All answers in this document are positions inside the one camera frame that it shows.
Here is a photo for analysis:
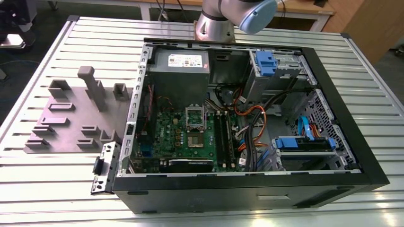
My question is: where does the silver CPU chip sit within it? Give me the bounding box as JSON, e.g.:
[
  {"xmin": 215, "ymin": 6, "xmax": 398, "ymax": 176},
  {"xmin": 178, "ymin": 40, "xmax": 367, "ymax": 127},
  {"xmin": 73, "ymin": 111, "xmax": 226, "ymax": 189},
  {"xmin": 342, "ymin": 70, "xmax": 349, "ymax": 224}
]
[{"xmin": 0, "ymin": 34, "xmax": 25, "ymax": 48}]

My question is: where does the CPU socket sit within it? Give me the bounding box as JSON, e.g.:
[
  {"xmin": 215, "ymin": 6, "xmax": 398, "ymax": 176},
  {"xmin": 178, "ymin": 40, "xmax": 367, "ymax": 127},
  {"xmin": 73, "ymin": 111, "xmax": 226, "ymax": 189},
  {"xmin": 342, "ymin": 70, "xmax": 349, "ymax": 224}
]
[{"xmin": 185, "ymin": 131, "xmax": 207, "ymax": 149}]

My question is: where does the grey parts rack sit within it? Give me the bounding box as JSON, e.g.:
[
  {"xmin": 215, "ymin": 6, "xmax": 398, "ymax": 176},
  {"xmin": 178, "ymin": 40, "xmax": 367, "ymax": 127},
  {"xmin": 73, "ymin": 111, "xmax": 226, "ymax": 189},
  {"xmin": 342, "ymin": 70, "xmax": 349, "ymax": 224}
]
[{"xmin": 23, "ymin": 66, "xmax": 134, "ymax": 154}]

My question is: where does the grey power supply unit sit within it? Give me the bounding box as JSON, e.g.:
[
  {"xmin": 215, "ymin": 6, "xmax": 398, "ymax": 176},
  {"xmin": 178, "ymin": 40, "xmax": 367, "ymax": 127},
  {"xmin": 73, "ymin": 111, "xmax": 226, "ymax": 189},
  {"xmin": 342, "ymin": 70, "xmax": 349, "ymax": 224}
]
[{"xmin": 146, "ymin": 48, "xmax": 210, "ymax": 109}]

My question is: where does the blue video connector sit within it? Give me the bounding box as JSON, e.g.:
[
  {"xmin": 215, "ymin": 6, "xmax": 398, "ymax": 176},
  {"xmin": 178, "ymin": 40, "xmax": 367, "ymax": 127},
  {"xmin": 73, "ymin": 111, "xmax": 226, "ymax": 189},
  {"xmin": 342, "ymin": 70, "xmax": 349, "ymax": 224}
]
[{"xmin": 91, "ymin": 157, "xmax": 103, "ymax": 176}]

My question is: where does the metal socket cover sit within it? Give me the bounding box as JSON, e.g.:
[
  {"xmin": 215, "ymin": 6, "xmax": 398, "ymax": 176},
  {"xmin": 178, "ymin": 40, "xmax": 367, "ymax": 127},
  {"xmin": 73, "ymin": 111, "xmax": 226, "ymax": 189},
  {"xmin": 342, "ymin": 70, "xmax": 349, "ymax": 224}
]
[{"xmin": 183, "ymin": 104, "xmax": 207, "ymax": 132}]

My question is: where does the green motherboard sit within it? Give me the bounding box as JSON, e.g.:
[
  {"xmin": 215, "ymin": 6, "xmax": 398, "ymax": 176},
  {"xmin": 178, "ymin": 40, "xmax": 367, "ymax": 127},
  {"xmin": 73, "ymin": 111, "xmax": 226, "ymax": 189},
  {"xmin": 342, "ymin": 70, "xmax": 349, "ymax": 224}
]
[{"xmin": 131, "ymin": 101, "xmax": 239, "ymax": 173}]

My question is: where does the blue plastic drive latch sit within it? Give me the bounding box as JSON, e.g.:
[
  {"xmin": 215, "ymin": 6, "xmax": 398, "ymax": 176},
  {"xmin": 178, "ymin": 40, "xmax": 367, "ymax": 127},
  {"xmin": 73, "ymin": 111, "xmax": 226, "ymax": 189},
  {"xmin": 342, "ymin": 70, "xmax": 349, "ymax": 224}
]
[{"xmin": 255, "ymin": 51, "xmax": 278, "ymax": 77}]

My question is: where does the black graphics card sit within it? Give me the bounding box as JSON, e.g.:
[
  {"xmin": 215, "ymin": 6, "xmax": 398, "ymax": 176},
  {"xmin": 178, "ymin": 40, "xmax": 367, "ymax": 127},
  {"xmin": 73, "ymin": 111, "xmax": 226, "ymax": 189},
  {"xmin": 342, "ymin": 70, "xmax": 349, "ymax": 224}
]
[{"xmin": 158, "ymin": 157, "xmax": 214, "ymax": 173}]

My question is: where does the black RAM slot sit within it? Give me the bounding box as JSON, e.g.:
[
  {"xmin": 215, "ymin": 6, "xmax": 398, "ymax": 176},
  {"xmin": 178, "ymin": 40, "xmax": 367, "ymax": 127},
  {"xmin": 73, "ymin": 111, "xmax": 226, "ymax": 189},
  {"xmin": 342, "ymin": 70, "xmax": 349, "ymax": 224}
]
[
  {"xmin": 214, "ymin": 112, "xmax": 227, "ymax": 169},
  {"xmin": 223, "ymin": 112, "xmax": 237, "ymax": 169}
]

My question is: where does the metal drive cage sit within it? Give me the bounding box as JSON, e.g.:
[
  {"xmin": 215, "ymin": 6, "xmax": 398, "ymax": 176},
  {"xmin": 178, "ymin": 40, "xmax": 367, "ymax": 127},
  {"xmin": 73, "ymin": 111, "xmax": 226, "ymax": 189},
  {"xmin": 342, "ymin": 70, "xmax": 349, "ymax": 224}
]
[{"xmin": 243, "ymin": 49, "xmax": 315, "ymax": 102}]

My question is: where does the wooden desk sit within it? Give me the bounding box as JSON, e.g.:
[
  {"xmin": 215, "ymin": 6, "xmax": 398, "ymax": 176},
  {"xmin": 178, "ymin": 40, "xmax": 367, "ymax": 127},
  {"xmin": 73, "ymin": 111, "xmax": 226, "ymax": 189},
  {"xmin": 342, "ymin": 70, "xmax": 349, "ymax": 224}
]
[{"xmin": 282, "ymin": 0, "xmax": 335, "ymax": 33}]

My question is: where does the black PC case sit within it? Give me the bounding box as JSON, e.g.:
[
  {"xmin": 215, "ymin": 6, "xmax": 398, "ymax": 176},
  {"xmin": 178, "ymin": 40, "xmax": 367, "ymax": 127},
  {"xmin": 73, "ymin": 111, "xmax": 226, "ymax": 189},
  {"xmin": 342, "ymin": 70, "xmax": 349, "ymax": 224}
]
[{"xmin": 111, "ymin": 37, "xmax": 390, "ymax": 215}]

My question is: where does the hard disk in blue carrier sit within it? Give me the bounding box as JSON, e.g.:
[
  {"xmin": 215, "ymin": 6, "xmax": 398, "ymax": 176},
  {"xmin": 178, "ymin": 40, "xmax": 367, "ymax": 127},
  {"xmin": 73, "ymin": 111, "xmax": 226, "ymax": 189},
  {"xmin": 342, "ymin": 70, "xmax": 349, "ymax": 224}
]
[{"xmin": 273, "ymin": 136, "xmax": 337, "ymax": 152}]

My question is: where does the metal disk bay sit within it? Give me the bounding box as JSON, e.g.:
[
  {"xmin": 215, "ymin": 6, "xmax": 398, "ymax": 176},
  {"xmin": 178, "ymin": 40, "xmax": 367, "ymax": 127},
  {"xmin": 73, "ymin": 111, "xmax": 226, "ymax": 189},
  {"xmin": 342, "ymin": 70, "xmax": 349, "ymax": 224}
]
[{"xmin": 270, "ymin": 148, "xmax": 359, "ymax": 172}]

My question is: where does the brown wooden cabinet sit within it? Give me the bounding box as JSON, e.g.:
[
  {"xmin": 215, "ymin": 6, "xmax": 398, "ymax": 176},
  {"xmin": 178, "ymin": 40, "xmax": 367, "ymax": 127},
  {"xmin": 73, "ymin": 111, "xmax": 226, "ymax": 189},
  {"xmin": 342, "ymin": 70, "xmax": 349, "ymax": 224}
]
[{"xmin": 321, "ymin": 0, "xmax": 404, "ymax": 64}]

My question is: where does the black chair base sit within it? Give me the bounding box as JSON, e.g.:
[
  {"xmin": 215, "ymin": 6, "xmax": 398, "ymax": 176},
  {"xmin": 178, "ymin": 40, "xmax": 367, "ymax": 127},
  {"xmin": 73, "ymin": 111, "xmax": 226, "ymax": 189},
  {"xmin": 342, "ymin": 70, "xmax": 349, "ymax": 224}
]
[{"xmin": 387, "ymin": 42, "xmax": 404, "ymax": 58}]

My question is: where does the black cable silver plug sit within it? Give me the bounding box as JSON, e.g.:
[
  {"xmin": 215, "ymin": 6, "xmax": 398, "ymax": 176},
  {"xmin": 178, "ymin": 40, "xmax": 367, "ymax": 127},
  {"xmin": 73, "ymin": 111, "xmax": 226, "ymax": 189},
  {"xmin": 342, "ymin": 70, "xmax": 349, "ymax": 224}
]
[{"xmin": 155, "ymin": 0, "xmax": 167, "ymax": 21}]

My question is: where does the orange wire bundle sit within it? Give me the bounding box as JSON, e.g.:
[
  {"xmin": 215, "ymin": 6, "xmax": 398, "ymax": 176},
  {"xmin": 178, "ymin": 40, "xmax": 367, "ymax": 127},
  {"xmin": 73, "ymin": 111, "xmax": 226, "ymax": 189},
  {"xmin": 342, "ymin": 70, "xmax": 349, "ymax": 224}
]
[{"xmin": 233, "ymin": 105, "xmax": 267, "ymax": 152}]

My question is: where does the black cable bundle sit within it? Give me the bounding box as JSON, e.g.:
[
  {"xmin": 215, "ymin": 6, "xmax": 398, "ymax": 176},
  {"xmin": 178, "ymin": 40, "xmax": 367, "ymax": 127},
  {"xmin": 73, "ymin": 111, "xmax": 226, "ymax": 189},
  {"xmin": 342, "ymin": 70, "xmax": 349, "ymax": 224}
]
[{"xmin": 243, "ymin": 87, "xmax": 315, "ymax": 172}]

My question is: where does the blue flat wire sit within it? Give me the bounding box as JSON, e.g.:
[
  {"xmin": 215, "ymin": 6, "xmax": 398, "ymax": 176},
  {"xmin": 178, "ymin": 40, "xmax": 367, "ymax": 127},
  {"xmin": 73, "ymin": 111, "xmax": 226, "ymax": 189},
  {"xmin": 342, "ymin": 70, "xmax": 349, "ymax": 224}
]
[
  {"xmin": 255, "ymin": 151, "xmax": 269, "ymax": 170},
  {"xmin": 297, "ymin": 115, "xmax": 313, "ymax": 140}
]

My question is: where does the red flat wire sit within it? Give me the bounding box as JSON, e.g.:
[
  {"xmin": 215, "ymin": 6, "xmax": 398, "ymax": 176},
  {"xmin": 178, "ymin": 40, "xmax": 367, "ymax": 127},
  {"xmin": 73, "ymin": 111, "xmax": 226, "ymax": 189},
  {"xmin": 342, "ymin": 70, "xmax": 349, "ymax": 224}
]
[{"xmin": 309, "ymin": 123, "xmax": 321, "ymax": 140}]

